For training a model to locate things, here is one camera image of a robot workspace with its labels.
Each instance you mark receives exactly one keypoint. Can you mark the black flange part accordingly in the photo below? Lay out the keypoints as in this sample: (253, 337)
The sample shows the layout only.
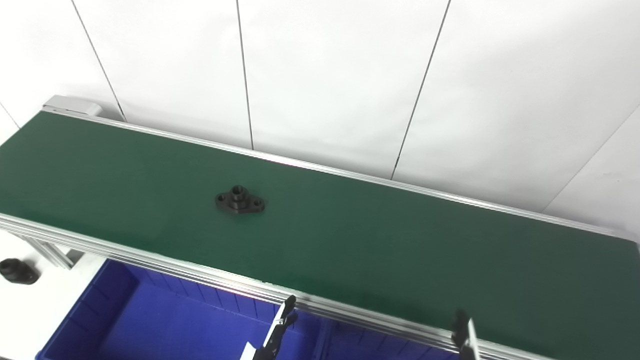
(240, 201)

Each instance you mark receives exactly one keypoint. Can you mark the aluminium conveyor leg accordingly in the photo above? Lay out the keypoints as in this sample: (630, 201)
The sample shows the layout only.
(50, 254)

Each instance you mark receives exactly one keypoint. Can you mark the green conveyor belt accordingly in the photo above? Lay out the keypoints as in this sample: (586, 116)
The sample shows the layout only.
(350, 240)

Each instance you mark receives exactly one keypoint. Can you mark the black round part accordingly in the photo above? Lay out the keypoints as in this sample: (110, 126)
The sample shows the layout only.
(17, 271)

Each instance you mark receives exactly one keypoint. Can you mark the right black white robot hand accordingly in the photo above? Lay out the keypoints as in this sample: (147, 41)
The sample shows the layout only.
(465, 340)

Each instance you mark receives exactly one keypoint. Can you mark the blue plastic bin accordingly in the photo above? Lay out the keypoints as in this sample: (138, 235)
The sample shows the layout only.
(380, 347)
(150, 325)

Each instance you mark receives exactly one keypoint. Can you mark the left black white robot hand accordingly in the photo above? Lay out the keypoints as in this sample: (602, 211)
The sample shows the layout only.
(272, 340)

